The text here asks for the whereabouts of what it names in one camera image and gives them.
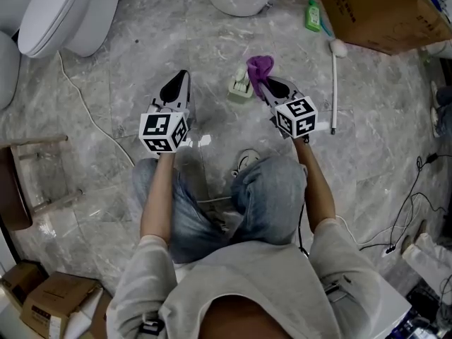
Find large brown cardboard box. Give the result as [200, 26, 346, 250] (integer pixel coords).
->
[309, 0, 452, 57]

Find person's blue jeans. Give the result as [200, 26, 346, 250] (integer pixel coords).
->
[131, 155, 309, 265]

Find black cable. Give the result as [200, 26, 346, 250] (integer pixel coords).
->
[359, 152, 449, 254]

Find person's left forearm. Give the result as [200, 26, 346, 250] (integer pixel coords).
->
[139, 150, 179, 240]

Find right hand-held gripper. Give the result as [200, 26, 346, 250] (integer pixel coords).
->
[261, 76, 328, 140]

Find purple cloth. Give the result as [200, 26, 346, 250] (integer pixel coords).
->
[246, 55, 275, 101]

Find pale green scrubbing brush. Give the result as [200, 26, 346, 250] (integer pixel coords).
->
[227, 66, 254, 104]

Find thin white cable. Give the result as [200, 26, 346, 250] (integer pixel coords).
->
[57, 52, 136, 166]

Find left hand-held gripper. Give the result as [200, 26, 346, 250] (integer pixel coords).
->
[138, 70, 194, 154]

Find black electronic device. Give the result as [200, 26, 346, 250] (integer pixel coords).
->
[395, 283, 452, 339]

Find teal brush handle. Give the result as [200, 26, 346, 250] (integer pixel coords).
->
[319, 11, 335, 39]

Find person's grey sweatshirt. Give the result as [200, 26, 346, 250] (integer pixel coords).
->
[105, 218, 384, 339]

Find thick white cable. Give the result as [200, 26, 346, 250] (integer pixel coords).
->
[334, 214, 391, 247]

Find white toilet with closed lid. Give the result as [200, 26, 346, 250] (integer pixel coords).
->
[17, 0, 124, 59]

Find small brown cardboard box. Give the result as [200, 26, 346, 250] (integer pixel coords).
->
[19, 271, 104, 339]
[0, 261, 49, 312]

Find green plastic bottle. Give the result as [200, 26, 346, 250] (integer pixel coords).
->
[304, 0, 323, 32]

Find person's white shoe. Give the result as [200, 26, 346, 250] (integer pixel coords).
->
[230, 148, 261, 180]

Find person's right forearm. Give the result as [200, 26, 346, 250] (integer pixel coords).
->
[292, 136, 337, 233]

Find white long-handled toilet brush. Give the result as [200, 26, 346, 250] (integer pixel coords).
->
[329, 38, 349, 136]

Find wooden stool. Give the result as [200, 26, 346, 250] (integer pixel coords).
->
[0, 134, 85, 232]

